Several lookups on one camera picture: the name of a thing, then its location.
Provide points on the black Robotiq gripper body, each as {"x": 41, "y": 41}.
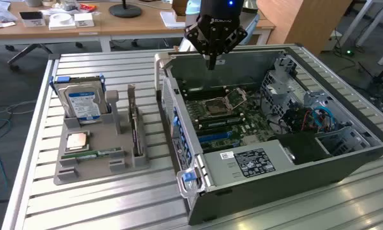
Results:
{"x": 219, "y": 14}

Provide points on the green graphics card black fan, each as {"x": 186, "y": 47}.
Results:
{"x": 134, "y": 115}

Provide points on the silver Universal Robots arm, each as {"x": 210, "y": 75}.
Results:
{"x": 186, "y": 46}

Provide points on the stack of white papers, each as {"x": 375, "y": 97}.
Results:
{"x": 170, "y": 20}

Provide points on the brown cardboard box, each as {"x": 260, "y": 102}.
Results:
{"x": 178, "y": 7}

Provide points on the wooden office desk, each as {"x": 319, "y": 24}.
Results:
{"x": 127, "y": 26}
{"x": 34, "y": 33}

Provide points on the wooden cabinet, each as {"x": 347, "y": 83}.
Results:
{"x": 306, "y": 36}

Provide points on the black round lamp base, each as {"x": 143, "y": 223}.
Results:
{"x": 123, "y": 12}

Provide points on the metal socket cover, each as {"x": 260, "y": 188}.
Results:
{"x": 235, "y": 98}

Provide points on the silver perforated drive cage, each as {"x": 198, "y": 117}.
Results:
{"x": 276, "y": 95}

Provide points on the CPU socket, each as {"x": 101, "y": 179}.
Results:
{"x": 217, "y": 107}

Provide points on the plain white box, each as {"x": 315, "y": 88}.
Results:
{"x": 82, "y": 21}

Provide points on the red small packet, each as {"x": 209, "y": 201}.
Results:
{"x": 87, "y": 7}

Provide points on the device with green light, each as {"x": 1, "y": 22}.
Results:
{"x": 348, "y": 52}

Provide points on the green motherboard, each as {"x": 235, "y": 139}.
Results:
{"x": 255, "y": 119}

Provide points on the green RAM stick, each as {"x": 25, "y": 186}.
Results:
{"x": 219, "y": 122}
{"x": 85, "y": 155}

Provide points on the blue expansion slot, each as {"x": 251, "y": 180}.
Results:
{"x": 213, "y": 137}

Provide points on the hard disk in blue carrier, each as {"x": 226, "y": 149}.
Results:
{"x": 82, "y": 103}

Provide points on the beige tape roll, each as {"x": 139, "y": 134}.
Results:
{"x": 48, "y": 2}

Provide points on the black tripod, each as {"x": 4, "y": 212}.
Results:
{"x": 379, "y": 76}

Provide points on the white box with black top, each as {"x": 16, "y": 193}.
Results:
{"x": 33, "y": 22}

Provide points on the black chair base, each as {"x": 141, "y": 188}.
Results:
{"x": 28, "y": 50}

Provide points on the grey cup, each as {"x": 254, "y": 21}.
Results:
{"x": 33, "y": 3}

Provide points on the grey plastic parts rack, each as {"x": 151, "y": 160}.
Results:
{"x": 107, "y": 143}

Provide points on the silver disk bay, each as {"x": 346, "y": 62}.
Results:
{"x": 338, "y": 143}

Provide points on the silver power supply unit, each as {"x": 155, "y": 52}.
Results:
{"x": 223, "y": 167}

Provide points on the copper-topped CPU chip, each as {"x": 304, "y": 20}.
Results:
{"x": 75, "y": 141}

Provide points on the blue case release latch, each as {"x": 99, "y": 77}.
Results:
{"x": 187, "y": 177}

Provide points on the white and red label card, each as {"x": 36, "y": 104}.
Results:
{"x": 2, "y": 25}

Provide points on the clear plastic bag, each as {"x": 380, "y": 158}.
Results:
{"x": 0, "y": 12}

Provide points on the black open PC case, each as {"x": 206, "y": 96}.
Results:
{"x": 274, "y": 196}

